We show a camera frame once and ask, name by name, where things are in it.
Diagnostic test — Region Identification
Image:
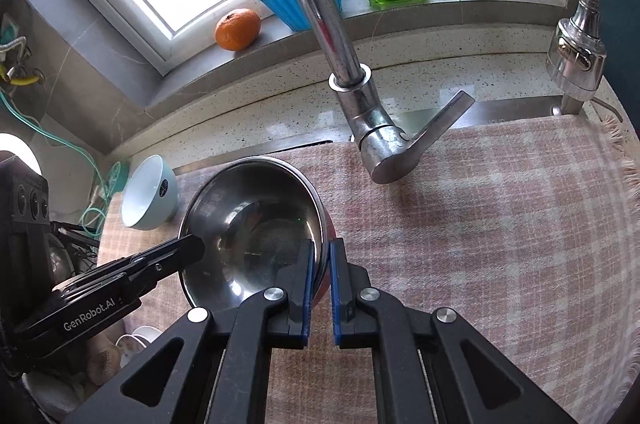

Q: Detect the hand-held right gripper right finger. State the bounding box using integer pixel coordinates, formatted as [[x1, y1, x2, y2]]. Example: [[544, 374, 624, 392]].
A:
[[329, 238, 581, 424]]

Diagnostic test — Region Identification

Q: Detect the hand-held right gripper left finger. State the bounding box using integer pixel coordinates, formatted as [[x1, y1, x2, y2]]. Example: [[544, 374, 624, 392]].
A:
[[62, 240, 317, 424]]

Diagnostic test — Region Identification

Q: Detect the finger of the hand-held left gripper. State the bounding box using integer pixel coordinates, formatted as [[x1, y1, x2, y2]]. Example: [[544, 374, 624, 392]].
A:
[[125, 235, 206, 301]]

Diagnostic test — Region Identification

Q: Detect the light blue bowl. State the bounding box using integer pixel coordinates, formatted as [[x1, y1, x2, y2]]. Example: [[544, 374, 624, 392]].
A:
[[121, 155, 178, 231]]

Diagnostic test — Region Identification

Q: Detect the stainless steel bowl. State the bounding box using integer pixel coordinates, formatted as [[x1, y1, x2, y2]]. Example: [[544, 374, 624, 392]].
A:
[[177, 156, 328, 311]]

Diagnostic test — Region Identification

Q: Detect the person's left hand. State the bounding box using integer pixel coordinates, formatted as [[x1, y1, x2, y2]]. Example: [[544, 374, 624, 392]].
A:
[[86, 334, 123, 387]]

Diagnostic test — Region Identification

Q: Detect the beige plaid cloth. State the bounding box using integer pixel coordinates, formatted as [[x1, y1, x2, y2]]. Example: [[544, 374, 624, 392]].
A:
[[97, 111, 640, 424]]

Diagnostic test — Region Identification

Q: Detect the chrome faucet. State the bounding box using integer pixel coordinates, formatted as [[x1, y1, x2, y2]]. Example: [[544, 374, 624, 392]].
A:
[[245, 0, 476, 185]]

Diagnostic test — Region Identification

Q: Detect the yellow pipe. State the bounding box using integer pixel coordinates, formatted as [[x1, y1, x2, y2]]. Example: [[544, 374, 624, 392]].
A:
[[0, 64, 41, 87]]

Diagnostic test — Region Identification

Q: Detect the orange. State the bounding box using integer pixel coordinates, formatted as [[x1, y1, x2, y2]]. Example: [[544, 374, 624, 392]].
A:
[[215, 8, 262, 52]]

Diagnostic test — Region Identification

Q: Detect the steel sink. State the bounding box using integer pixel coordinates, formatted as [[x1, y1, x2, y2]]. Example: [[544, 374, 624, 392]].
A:
[[172, 96, 616, 172]]

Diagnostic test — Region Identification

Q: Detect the chrome sink fitting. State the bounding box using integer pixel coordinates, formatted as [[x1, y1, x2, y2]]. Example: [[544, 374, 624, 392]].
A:
[[550, 92, 626, 125]]

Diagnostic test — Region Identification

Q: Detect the teal cable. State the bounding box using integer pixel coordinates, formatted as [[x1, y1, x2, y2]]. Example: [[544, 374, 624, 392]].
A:
[[0, 91, 123, 237]]

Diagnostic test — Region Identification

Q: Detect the white wall socket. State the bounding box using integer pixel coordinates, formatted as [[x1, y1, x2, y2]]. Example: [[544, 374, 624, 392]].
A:
[[0, 12, 23, 47]]

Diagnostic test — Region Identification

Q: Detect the chrome flexible sprayer hose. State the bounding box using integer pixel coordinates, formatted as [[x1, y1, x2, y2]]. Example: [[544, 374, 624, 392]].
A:
[[546, 0, 608, 100]]

